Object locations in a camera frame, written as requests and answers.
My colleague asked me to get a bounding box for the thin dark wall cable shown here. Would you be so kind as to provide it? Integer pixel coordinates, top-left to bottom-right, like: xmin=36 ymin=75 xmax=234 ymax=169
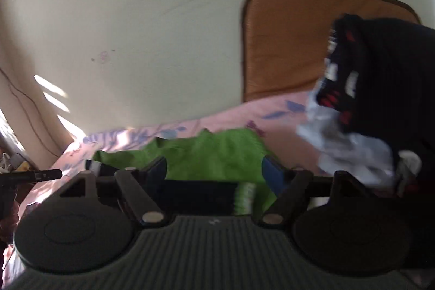
xmin=0 ymin=67 xmax=64 ymax=160

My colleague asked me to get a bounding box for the black patterned garment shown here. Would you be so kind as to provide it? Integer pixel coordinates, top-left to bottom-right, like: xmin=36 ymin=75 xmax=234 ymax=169
xmin=316 ymin=14 xmax=434 ymax=180

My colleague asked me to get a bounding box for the green knitted sweater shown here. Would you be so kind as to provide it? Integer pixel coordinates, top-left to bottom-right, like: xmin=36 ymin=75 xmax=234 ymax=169
xmin=92 ymin=128 xmax=276 ymax=217

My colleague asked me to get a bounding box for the white crumpled garment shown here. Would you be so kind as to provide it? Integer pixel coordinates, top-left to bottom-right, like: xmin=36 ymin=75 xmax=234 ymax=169
xmin=296 ymin=58 xmax=422 ymax=189

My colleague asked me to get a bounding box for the pink floral bed sheet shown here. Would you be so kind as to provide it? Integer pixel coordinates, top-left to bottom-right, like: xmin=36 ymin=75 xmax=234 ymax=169
xmin=1 ymin=91 xmax=435 ymax=287

